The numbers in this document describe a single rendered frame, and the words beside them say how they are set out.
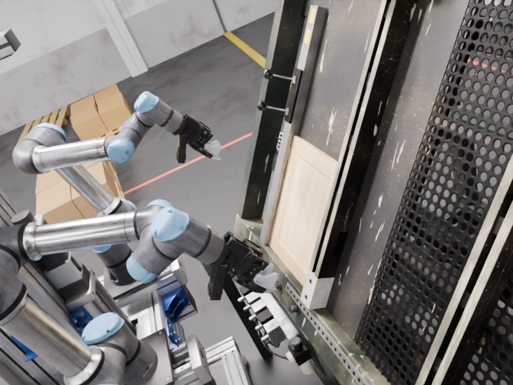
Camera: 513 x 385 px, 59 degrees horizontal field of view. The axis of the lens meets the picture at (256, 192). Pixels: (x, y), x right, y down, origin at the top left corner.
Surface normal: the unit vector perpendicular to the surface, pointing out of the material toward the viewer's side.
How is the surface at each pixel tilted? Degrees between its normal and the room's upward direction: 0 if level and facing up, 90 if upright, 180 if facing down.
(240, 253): 90
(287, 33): 90
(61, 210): 90
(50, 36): 90
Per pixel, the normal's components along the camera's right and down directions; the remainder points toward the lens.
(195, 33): 0.29, 0.47
